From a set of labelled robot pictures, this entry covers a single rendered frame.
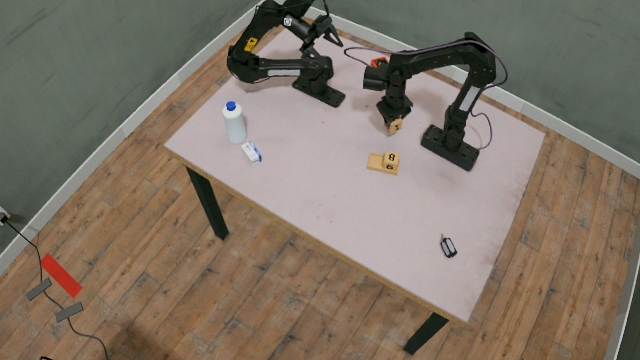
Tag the wooden number cube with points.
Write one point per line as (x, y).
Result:
(395, 125)
(391, 160)

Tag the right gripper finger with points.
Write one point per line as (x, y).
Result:
(312, 51)
(332, 30)

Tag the white bottle with blue cap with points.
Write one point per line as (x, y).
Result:
(234, 122)

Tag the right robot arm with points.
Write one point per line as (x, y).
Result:
(313, 75)

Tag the tan rectangular tray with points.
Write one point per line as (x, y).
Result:
(376, 162)

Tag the orange digital multimeter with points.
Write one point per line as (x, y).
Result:
(379, 62)

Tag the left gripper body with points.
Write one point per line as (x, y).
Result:
(393, 106)

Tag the blue and white small box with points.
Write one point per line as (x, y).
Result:
(251, 153)

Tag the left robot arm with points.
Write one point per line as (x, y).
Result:
(483, 67)

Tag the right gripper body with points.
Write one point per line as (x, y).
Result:
(308, 32)

